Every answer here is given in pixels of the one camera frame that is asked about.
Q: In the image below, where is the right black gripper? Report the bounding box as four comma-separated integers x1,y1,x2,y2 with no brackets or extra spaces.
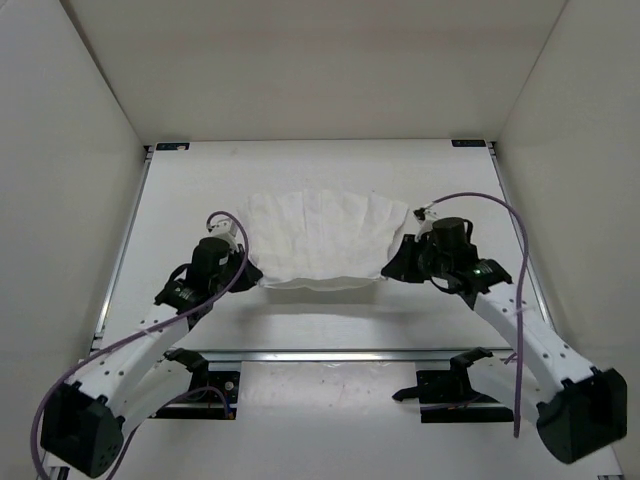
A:
382,235,451,284

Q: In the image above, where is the white pleated skirt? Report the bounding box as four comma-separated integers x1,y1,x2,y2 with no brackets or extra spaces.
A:
239,190,409,291

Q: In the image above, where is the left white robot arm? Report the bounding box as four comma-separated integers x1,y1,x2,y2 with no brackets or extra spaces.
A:
36,236,261,479

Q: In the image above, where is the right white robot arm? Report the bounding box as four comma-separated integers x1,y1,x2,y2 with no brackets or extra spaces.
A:
383,209,627,464

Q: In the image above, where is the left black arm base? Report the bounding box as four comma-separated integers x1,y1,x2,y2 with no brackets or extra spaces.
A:
153,348,241,421

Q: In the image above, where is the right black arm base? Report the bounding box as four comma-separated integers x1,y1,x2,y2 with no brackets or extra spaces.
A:
392,347,513,424

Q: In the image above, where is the right blue corner label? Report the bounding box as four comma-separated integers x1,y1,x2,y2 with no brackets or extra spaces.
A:
451,139,486,148

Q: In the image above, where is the blue corner label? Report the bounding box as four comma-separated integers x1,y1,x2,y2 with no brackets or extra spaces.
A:
451,139,486,148
155,142,190,151

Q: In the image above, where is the left blue corner label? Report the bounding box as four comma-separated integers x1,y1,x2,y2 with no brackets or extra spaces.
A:
155,142,190,151

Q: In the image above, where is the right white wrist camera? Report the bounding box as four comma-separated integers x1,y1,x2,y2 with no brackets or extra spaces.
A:
413,205,439,242

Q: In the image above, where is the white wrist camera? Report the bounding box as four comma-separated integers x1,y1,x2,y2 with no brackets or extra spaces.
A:
413,205,439,242
207,220,243,252

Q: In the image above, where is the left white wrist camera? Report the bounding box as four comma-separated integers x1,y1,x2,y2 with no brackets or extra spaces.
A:
207,220,243,252

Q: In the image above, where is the aluminium front rail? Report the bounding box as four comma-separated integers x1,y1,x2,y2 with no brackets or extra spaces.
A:
199,349,506,363

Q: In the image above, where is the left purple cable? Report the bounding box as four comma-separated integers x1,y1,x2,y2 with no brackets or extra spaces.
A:
29,211,251,480

